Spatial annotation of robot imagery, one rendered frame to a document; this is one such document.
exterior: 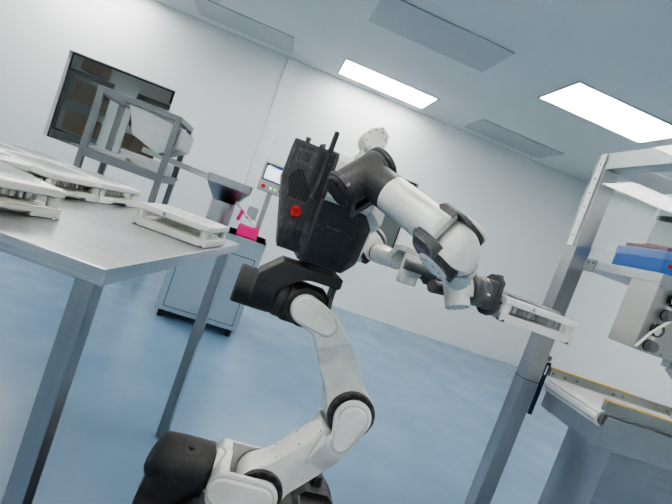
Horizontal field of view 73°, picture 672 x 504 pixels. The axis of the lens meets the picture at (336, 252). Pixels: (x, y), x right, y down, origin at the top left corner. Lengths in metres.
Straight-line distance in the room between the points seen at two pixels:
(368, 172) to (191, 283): 2.62
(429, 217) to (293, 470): 0.88
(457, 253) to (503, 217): 6.06
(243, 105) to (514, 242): 4.24
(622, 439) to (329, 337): 0.95
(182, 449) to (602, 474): 1.29
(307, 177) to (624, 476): 1.36
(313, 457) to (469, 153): 5.77
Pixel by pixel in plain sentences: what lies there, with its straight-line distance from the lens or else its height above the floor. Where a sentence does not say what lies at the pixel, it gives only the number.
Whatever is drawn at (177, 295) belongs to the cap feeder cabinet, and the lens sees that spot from 3.58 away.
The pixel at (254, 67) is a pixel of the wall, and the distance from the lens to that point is 6.40.
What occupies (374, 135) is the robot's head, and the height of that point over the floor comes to 1.36.
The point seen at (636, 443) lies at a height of 0.78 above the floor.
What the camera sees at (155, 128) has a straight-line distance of 4.39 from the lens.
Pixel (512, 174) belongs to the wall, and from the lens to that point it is 7.08.
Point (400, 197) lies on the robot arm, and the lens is 1.01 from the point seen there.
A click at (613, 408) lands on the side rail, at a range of 1.66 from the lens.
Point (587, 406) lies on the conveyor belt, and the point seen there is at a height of 0.82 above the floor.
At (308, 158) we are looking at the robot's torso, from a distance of 1.23.
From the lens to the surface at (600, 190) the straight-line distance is 1.83.
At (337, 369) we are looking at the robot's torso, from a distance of 1.37.
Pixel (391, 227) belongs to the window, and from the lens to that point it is 6.52.
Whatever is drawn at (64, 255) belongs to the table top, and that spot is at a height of 0.87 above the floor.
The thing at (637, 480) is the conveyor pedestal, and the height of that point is 0.65.
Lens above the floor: 1.09
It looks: 3 degrees down
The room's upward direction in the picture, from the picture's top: 20 degrees clockwise
